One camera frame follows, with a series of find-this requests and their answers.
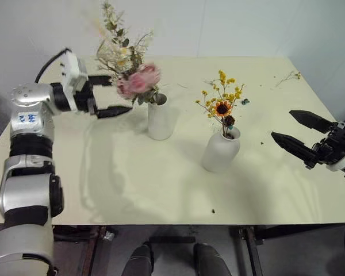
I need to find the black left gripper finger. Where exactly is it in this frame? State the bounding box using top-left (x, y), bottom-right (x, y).
top-left (96, 105), bottom-right (133, 120)
top-left (87, 75), bottom-right (118, 87)

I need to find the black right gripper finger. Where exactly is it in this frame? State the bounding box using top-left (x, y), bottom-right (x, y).
top-left (270, 131), bottom-right (319, 170)
top-left (288, 109), bottom-right (332, 133)

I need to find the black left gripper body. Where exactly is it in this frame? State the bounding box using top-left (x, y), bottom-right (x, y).
top-left (72, 80), bottom-right (100, 117)

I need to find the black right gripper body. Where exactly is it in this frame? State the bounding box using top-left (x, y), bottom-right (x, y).
top-left (311, 121), bottom-right (345, 166)

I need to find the pink dried flower bouquet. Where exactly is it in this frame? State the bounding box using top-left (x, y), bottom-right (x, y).
top-left (95, 0), bottom-right (168, 106)

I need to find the loose dried yellow twig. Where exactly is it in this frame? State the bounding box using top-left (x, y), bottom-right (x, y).
top-left (275, 70), bottom-right (302, 88)

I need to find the tall slim white vase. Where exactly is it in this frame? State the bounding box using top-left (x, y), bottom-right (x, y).
top-left (147, 94), bottom-right (174, 141)

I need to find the wide white bottle vase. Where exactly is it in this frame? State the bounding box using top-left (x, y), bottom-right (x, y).
top-left (201, 125), bottom-right (242, 174)

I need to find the yellow sunflower bouquet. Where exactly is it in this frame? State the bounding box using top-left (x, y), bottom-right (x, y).
top-left (195, 70), bottom-right (246, 139)

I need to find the dark rounded shape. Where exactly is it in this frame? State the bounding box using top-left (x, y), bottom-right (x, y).
top-left (193, 243), bottom-right (233, 276)
top-left (121, 243), bottom-right (155, 276)

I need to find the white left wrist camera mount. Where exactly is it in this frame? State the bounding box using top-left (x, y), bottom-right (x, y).
top-left (59, 52), bottom-right (89, 94)

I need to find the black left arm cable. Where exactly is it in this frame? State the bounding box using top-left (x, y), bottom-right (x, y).
top-left (34, 48), bottom-right (73, 84)

